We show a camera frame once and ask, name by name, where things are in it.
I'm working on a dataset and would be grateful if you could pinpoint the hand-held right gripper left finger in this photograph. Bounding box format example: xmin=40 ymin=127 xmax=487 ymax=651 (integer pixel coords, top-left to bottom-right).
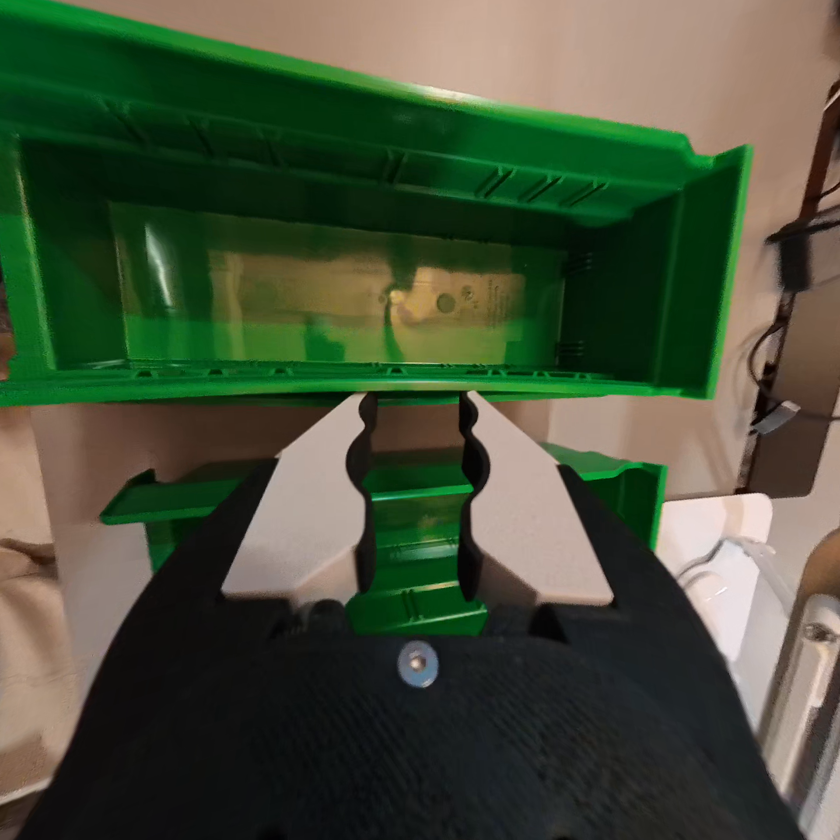
xmin=222 ymin=392 xmax=379 ymax=603

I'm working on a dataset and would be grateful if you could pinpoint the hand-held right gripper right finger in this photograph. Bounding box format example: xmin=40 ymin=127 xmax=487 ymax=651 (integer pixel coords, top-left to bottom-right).
xmin=459 ymin=392 xmax=615 ymax=608

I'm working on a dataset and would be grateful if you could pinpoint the green plastic bin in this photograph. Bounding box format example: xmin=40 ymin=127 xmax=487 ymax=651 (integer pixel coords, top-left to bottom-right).
xmin=0 ymin=0 xmax=753 ymax=409
xmin=100 ymin=443 xmax=668 ymax=636

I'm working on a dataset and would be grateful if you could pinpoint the grey plug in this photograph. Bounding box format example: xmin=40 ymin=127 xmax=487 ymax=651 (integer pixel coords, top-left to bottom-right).
xmin=750 ymin=400 xmax=803 ymax=435

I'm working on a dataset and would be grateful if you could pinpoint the black cable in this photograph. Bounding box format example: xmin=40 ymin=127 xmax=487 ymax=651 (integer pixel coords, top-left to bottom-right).
xmin=747 ymin=318 xmax=791 ymax=424

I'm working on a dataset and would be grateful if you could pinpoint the black power adapter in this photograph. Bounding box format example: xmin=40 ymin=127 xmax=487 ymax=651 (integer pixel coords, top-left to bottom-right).
xmin=764 ymin=220 xmax=840 ymax=291

